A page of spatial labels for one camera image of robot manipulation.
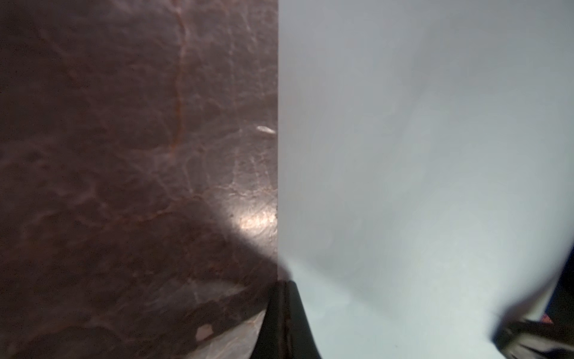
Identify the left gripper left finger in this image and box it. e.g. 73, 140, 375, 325
251, 281, 321, 359

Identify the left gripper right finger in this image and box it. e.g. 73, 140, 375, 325
493, 253, 573, 358

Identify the light blue rectangular paper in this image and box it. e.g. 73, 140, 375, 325
278, 1, 573, 358

